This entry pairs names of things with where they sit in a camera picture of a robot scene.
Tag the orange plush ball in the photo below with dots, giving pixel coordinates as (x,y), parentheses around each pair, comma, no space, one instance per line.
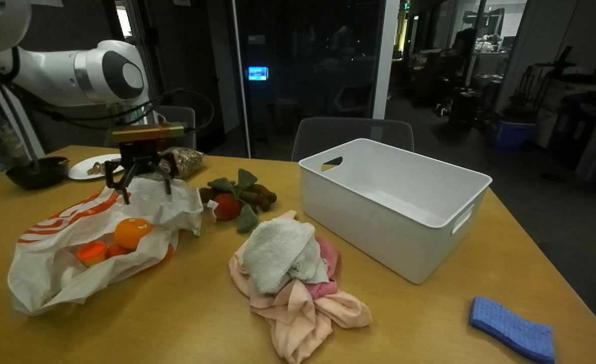
(134,232)

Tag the grey white towel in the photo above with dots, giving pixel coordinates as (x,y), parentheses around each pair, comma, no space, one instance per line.
(279,253)

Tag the white plate with food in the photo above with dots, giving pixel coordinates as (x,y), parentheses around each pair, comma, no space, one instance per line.
(88,168)

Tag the white diagonal pole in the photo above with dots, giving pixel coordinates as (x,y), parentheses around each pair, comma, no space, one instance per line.
(17,123)

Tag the pale pink cloth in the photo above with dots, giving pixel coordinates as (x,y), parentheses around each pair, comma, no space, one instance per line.
(298,325)

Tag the clear bag of snacks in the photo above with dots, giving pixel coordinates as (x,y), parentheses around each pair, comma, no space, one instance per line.
(188,163)

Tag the black bowl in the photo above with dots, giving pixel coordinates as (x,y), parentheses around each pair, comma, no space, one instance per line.
(36,175)

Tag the bright pink cloth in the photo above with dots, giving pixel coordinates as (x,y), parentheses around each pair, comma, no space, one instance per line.
(328,269)

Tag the white plastic storage bin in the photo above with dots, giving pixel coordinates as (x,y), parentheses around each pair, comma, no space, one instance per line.
(385,215)

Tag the blue sponge cloth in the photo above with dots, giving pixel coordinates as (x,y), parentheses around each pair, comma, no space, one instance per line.
(512,329)

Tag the red plush with green leaves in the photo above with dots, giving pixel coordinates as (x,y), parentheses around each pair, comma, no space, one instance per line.
(227,206)

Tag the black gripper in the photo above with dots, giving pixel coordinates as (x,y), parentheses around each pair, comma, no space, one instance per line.
(145,157)

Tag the brown plush toy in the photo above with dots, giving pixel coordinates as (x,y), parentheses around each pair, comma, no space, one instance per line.
(263,196)

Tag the blue waste bin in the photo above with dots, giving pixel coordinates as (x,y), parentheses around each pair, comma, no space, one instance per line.
(514,133)

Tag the green exit sign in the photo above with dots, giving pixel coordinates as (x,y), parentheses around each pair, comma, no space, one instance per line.
(406,4)

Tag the white orange printed carrier bag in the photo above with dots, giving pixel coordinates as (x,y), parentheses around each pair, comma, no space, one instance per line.
(162,205)

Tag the white pillar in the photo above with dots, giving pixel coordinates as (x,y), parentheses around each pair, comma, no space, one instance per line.
(386,62)

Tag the glowing blue screen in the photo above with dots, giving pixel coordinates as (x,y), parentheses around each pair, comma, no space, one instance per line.
(258,74)

